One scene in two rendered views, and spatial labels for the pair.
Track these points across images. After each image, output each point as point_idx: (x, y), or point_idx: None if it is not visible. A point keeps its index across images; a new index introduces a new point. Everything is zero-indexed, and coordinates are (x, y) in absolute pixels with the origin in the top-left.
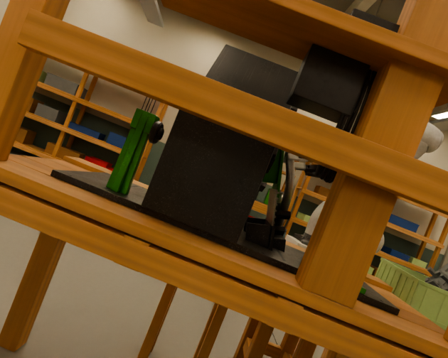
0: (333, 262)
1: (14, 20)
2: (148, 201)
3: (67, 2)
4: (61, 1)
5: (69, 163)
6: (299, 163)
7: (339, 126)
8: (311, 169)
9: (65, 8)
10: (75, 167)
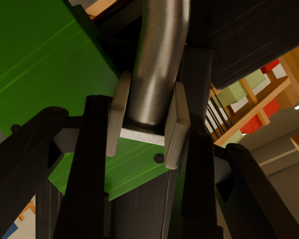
0: None
1: None
2: None
3: (289, 61)
4: (295, 54)
5: (95, 14)
6: (121, 124)
7: None
8: (105, 131)
9: (286, 56)
10: (102, 3)
